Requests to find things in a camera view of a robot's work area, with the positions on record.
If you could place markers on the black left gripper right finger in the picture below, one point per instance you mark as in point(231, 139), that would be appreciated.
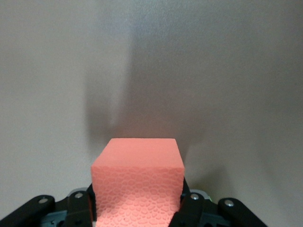
point(189, 208)

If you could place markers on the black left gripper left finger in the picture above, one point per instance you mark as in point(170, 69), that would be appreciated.
point(80, 208)

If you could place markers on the orange foam cube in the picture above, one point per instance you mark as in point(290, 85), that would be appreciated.
point(139, 165)

